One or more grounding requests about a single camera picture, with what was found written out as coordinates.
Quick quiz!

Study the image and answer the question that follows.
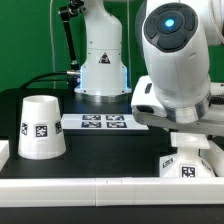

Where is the black cable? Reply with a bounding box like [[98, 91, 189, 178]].
[[19, 69, 82, 90]]

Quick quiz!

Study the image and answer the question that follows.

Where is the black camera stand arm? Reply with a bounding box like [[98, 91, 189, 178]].
[[58, 0, 84, 70]]

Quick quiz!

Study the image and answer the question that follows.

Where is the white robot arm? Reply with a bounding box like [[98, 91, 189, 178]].
[[75, 0, 224, 136]]

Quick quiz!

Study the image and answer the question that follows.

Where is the white marker tag plate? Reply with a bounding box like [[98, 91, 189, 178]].
[[62, 114, 147, 130]]

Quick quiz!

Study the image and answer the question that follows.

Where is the white lamp shade cone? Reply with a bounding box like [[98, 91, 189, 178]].
[[18, 95, 66, 160]]

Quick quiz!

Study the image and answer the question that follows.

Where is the white front wall rail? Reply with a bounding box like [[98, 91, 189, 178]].
[[0, 177, 224, 207]]

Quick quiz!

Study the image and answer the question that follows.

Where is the white right wall rail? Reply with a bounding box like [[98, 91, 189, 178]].
[[200, 140, 224, 177]]

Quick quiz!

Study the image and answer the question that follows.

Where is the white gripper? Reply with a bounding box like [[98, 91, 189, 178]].
[[131, 75, 224, 137]]

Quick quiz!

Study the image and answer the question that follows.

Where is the white lamp base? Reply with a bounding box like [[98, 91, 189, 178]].
[[159, 132, 215, 178]]

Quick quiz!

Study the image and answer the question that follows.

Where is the white wall rail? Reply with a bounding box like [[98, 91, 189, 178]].
[[0, 177, 224, 207], [0, 140, 10, 171], [200, 140, 224, 177]]

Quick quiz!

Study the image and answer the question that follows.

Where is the white left wall rail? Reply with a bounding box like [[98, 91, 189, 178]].
[[0, 140, 10, 171]]

